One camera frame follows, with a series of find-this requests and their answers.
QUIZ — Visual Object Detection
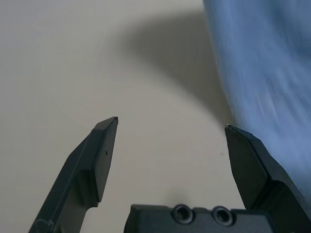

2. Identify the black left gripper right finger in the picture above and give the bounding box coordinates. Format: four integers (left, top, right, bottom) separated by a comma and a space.
225, 124, 311, 233

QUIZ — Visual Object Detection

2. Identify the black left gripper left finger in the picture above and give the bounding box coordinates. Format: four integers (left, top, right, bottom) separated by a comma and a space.
28, 116, 119, 233

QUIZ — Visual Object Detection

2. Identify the blue towel with white edge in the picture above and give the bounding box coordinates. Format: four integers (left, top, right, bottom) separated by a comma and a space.
203, 0, 311, 202

